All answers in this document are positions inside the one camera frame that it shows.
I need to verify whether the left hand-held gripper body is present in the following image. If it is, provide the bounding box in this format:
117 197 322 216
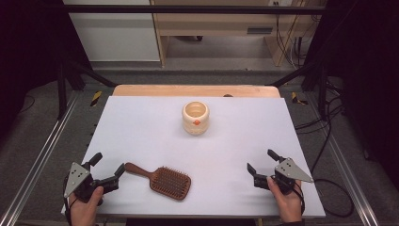
64 162 104 202

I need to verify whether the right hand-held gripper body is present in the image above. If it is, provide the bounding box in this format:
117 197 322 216
272 157 314 195

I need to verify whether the brown wooden hairbrush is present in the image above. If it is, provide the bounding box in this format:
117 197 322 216
124 162 192 202

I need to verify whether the person's left hand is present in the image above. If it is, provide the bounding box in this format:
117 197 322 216
69 186 104 226

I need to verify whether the person's right hand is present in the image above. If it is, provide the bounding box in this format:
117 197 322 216
266 176 304 223

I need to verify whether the white table cover sheet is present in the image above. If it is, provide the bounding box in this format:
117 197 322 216
60 95 327 219

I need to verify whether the yellow black tape marker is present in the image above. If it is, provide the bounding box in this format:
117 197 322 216
291 91 309 105
90 90 104 107

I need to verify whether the cream ceramic cup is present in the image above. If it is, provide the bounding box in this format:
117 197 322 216
182 100 211 137

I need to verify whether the light wooden table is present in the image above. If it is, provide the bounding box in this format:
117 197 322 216
112 84 281 99

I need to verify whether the white cabinet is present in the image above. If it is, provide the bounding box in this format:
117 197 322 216
62 0 161 62

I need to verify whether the black curtain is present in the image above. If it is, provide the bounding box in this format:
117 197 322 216
305 0 399 189
0 0 92 142

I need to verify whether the light wooden desk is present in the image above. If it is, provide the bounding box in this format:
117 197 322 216
150 0 327 68

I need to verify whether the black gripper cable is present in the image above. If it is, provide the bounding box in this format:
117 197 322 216
294 182 306 216

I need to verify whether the aluminium floor rail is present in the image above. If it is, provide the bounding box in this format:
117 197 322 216
0 93 80 226
304 93 381 226

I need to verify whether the black floor cable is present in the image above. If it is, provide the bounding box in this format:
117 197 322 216
310 121 356 218

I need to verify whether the hanging cable bundle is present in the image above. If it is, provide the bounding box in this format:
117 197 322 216
274 1 304 69

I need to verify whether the black metal frame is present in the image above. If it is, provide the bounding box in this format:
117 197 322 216
56 4 328 121

